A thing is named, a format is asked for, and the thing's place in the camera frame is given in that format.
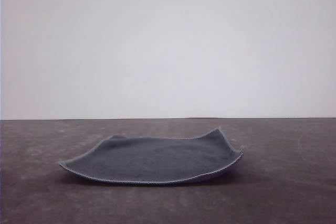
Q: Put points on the grey table cloth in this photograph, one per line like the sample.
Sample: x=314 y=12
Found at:
x=168 y=203

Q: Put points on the purple towel with grey hem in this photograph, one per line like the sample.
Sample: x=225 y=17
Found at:
x=152 y=161

